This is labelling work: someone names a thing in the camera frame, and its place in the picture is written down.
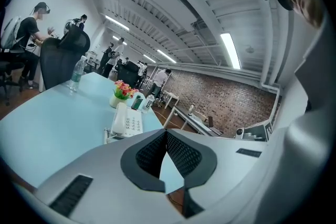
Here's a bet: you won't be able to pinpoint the small white table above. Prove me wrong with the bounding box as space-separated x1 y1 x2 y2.
162 90 181 110

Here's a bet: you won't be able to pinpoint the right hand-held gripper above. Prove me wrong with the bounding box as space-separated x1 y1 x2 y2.
234 118 277 143

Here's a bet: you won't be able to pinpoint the dark office chair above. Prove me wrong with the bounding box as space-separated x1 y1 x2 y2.
116 60 140 89

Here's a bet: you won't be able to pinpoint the white telephone base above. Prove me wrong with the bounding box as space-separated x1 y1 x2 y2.
112 106 144 139

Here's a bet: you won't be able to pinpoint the potted artificial flowers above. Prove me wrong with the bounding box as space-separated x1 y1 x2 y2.
109 79 140 109

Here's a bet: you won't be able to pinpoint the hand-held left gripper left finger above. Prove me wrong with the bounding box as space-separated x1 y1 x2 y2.
34 129 184 224

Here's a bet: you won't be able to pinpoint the white telephone handset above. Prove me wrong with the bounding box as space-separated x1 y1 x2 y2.
110 102 128 137

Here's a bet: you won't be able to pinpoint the clear water bottle green label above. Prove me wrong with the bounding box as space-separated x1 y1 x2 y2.
68 55 88 92

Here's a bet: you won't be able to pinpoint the small white-label bottle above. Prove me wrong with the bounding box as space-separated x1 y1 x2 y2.
141 94 156 114

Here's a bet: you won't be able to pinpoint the coiled white telephone cord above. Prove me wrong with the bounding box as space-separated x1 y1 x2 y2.
103 127 118 145

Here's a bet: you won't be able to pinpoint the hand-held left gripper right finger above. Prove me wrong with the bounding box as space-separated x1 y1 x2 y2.
165 129 269 220

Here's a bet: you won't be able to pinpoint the small green box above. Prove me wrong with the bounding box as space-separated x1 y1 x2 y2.
131 95 145 112

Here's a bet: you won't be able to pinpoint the ceiling tube light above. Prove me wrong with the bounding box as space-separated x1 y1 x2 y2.
104 15 130 32
156 49 177 64
219 32 242 70

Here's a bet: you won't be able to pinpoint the black swivel chair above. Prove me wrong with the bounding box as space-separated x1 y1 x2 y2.
0 47 26 107

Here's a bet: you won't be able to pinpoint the long white table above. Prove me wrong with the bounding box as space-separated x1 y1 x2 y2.
173 105 224 137

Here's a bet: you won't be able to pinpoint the black mesh office chair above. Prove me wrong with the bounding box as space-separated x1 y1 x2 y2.
39 25 91 91

